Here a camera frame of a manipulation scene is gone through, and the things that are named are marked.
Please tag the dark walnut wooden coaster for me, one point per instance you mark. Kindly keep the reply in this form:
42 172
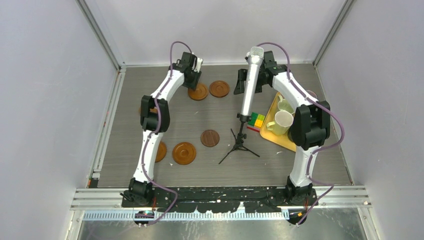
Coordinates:
210 138

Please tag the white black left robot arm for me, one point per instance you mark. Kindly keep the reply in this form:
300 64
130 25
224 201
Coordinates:
155 121

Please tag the aluminium front rail frame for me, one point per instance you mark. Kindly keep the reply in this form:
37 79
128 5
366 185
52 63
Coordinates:
99 204

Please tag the mauve purple mug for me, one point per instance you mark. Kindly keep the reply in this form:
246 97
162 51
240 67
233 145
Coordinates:
313 94

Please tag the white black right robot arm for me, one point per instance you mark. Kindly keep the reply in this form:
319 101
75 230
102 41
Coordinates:
309 130

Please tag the light green mug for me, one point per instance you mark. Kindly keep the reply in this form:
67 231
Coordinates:
284 105

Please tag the black microphone tripod stand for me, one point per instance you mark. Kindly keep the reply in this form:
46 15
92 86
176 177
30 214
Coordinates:
240 137

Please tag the silver microphone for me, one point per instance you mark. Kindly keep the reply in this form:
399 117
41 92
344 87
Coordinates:
254 60

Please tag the cream yellow mug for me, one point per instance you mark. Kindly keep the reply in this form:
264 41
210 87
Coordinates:
281 123

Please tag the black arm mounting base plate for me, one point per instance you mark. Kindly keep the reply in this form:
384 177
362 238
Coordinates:
256 199

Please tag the yellow tray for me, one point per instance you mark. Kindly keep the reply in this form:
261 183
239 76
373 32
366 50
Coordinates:
283 140

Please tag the brown wooden coaster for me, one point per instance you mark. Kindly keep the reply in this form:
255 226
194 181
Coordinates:
219 89
184 153
151 110
161 152
200 92

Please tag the colourful toy brick block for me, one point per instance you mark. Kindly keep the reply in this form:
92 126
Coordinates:
256 122

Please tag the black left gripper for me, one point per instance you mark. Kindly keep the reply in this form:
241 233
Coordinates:
193 85

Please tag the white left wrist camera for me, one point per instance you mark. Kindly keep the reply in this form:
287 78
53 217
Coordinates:
198 64

